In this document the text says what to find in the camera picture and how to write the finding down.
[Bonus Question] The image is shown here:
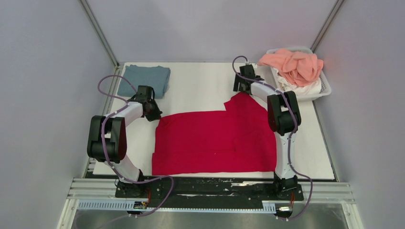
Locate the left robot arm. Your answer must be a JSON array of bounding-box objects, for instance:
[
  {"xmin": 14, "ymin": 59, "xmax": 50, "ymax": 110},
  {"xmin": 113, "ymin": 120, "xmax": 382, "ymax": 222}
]
[{"xmin": 87, "ymin": 85, "xmax": 162, "ymax": 198}]

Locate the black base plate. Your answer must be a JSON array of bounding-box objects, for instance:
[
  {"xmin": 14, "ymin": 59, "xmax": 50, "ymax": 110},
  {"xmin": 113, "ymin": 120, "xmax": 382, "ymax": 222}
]
[{"xmin": 115, "ymin": 177, "xmax": 304, "ymax": 207}]

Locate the right corner metal post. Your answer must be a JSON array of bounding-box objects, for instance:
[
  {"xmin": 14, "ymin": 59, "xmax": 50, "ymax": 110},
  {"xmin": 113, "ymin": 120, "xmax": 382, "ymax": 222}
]
[{"xmin": 310, "ymin": 0, "xmax": 345, "ymax": 52}]

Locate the left corner metal post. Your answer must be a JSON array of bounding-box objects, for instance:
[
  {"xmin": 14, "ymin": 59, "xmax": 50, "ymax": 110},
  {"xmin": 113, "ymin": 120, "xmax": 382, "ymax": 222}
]
[{"xmin": 79, "ymin": 0, "xmax": 119, "ymax": 69}]

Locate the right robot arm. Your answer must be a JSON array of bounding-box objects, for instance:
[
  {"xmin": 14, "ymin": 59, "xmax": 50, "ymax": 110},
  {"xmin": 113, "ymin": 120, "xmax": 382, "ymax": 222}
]
[{"xmin": 234, "ymin": 64, "xmax": 301, "ymax": 199}]

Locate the peach t-shirt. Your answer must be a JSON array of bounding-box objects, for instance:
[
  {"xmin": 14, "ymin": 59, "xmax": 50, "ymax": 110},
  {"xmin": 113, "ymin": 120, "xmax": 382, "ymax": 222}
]
[{"xmin": 258, "ymin": 49, "xmax": 324, "ymax": 87}]

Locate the aluminium frame rail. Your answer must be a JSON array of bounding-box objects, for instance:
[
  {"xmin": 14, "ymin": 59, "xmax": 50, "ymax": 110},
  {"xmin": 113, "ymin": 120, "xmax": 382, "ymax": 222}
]
[{"xmin": 58, "ymin": 177, "xmax": 363, "ymax": 229}]

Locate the red t-shirt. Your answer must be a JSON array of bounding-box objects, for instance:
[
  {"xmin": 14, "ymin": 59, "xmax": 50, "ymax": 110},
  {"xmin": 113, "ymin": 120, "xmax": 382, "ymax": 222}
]
[{"xmin": 151, "ymin": 93, "xmax": 277, "ymax": 176}]

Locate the white plastic basket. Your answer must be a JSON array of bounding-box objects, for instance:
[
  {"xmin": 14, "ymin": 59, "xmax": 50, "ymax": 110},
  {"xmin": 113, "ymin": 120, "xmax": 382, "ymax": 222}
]
[{"xmin": 258, "ymin": 48, "xmax": 330, "ymax": 101}]

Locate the folded blue t-shirt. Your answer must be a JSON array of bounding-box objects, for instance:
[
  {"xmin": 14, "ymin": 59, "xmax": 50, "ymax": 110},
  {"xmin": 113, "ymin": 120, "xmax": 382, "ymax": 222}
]
[{"xmin": 123, "ymin": 65, "xmax": 171, "ymax": 99}]

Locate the white t-shirt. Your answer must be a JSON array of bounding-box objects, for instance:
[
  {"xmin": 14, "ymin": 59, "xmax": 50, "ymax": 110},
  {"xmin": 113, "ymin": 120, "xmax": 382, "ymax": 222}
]
[{"xmin": 270, "ymin": 67, "xmax": 322, "ymax": 96}]

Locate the corner metal post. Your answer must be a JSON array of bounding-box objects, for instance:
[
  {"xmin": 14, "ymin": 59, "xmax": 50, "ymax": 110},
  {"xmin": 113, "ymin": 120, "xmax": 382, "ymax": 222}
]
[
  {"xmin": 79, "ymin": 0, "xmax": 119, "ymax": 69},
  {"xmin": 310, "ymin": 0, "xmax": 345, "ymax": 52}
]

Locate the white slotted cable duct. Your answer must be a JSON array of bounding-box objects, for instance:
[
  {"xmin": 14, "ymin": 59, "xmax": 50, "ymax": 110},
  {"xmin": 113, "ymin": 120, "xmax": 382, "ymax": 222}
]
[{"xmin": 77, "ymin": 200, "xmax": 276, "ymax": 214}]

